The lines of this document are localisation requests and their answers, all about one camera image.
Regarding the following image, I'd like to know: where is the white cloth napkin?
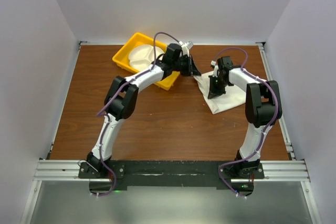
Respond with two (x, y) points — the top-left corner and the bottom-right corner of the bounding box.
(193, 68), (260, 115)

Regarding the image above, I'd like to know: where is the white divided plate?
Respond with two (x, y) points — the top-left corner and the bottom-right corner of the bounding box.
(128, 44), (154, 71)

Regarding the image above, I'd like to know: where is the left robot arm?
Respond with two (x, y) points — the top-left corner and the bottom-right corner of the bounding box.
(86, 41), (201, 178)

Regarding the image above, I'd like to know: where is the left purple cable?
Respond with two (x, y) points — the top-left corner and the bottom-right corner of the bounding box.
(89, 31), (183, 197)

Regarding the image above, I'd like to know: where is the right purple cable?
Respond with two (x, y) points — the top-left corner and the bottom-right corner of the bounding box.
(211, 47), (279, 198)

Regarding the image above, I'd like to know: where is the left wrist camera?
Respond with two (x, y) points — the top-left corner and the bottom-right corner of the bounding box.
(178, 41), (194, 56)

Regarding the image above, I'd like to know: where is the purple cable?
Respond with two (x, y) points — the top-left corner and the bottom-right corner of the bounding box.
(89, 31), (183, 197)
(211, 47), (279, 198)

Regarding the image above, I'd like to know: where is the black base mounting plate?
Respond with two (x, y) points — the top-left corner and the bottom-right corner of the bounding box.
(78, 160), (265, 196)

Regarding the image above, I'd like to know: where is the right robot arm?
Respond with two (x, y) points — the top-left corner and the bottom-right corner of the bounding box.
(208, 56), (282, 178)

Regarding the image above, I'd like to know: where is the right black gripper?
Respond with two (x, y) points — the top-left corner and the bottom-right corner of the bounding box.
(208, 75), (228, 100)

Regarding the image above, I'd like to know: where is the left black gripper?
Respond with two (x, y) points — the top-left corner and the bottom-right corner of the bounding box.
(172, 54), (201, 77)

